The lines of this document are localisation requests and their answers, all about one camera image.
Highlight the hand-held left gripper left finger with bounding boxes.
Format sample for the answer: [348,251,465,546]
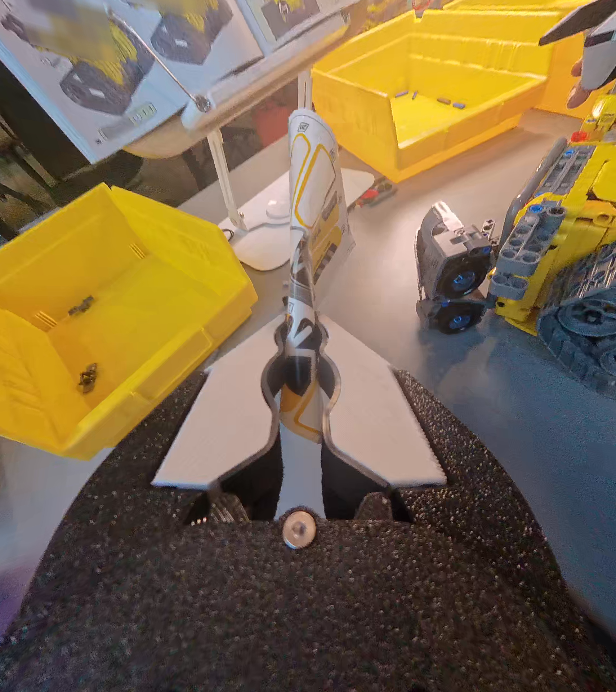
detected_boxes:
[151,314,288,492]

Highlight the person's right hand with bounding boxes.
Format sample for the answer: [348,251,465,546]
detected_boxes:
[566,55,599,110]

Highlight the sticker sheet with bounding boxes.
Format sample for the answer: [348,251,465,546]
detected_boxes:
[277,108,357,445]

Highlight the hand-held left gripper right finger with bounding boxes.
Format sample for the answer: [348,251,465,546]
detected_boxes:
[314,314,448,488]

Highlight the book stand with white base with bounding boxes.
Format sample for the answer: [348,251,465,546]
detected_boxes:
[105,8,378,272]

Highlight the yellow tracked brick vehicle model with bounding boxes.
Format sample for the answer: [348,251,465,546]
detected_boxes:
[487,51,616,405]

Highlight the grey brick power module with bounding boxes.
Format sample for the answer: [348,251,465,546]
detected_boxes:
[415,201,498,334]

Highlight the large yellow storage bin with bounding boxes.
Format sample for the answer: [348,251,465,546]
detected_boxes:
[312,10,557,183]

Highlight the scattered small brick parts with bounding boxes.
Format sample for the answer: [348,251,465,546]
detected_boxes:
[356,180,398,210]

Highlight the instruction booklet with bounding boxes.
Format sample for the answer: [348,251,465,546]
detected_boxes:
[0,0,365,163]

